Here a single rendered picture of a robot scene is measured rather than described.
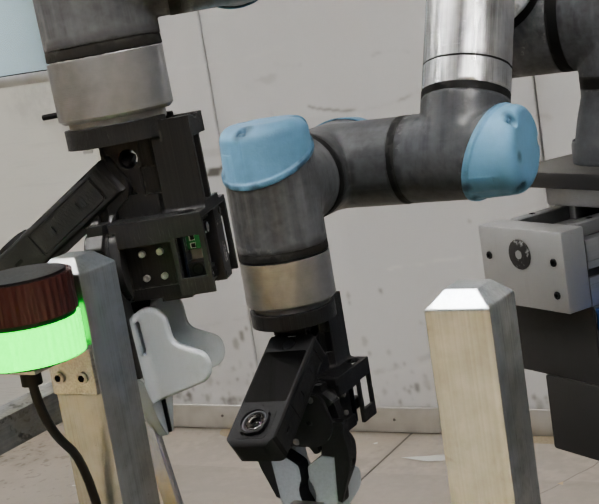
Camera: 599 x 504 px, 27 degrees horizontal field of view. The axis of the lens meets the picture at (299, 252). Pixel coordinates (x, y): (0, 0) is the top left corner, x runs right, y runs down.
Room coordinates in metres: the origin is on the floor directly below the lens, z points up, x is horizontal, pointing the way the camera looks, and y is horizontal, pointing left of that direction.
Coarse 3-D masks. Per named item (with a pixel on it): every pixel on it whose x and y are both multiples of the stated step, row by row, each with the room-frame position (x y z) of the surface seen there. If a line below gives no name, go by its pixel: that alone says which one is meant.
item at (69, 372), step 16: (0, 272) 0.71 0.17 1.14; (16, 272) 0.70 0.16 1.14; (32, 272) 0.69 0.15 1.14; (48, 272) 0.69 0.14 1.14; (48, 320) 0.67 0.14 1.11; (48, 368) 0.68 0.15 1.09; (64, 368) 0.72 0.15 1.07; (80, 368) 0.72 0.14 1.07; (32, 384) 0.69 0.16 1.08; (64, 384) 0.72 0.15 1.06; (80, 384) 0.72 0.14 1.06; (96, 384) 0.71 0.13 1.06; (32, 400) 0.69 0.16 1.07; (48, 416) 0.69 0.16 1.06; (48, 432) 0.70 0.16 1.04; (64, 448) 0.70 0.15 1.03; (80, 464) 0.71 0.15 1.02; (96, 496) 0.71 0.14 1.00
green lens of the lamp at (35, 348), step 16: (64, 320) 0.68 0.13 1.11; (80, 320) 0.70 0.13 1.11; (0, 336) 0.67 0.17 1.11; (16, 336) 0.67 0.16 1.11; (32, 336) 0.67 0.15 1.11; (48, 336) 0.67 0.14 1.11; (64, 336) 0.68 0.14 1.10; (80, 336) 0.69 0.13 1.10; (0, 352) 0.67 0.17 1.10; (16, 352) 0.67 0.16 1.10; (32, 352) 0.67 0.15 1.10; (48, 352) 0.67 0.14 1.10; (64, 352) 0.68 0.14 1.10; (80, 352) 0.69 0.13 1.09; (0, 368) 0.67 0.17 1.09; (16, 368) 0.67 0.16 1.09; (32, 368) 0.67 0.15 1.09
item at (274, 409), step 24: (288, 336) 1.00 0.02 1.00; (312, 336) 0.99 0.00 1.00; (264, 360) 0.99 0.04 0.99; (288, 360) 0.98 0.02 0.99; (312, 360) 0.98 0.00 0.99; (264, 384) 0.97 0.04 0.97; (288, 384) 0.95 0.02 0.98; (312, 384) 0.97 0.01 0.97; (240, 408) 0.96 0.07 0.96; (264, 408) 0.94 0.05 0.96; (288, 408) 0.93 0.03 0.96; (240, 432) 0.93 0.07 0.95; (264, 432) 0.92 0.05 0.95; (288, 432) 0.93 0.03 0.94; (240, 456) 0.93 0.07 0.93; (264, 456) 0.92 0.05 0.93
